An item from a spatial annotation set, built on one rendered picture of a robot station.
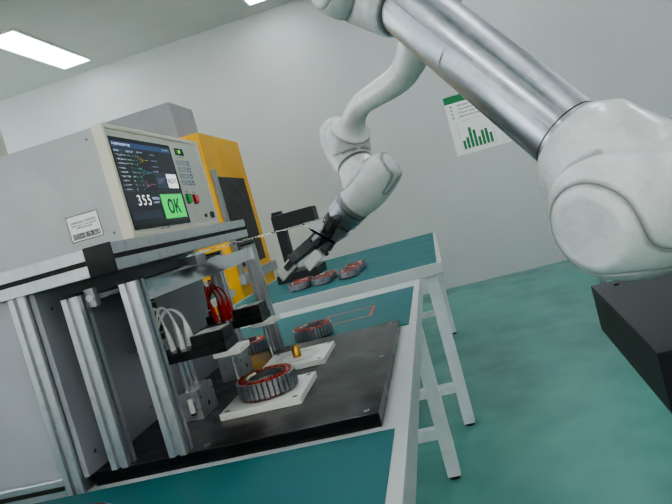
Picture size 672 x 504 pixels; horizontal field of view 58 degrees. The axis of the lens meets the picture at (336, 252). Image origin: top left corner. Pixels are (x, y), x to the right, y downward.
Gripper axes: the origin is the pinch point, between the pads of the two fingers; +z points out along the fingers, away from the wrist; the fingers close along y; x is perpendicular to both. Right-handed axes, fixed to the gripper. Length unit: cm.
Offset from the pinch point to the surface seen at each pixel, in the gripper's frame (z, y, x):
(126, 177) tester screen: -24, -62, 17
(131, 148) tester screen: -26, -57, 23
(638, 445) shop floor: -8, 85, -112
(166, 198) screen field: -18, -49, 16
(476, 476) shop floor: 39, 65, -86
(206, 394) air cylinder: -3, -57, -19
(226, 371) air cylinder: 6.7, -38.6, -14.6
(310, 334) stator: 7.2, -4.1, -16.4
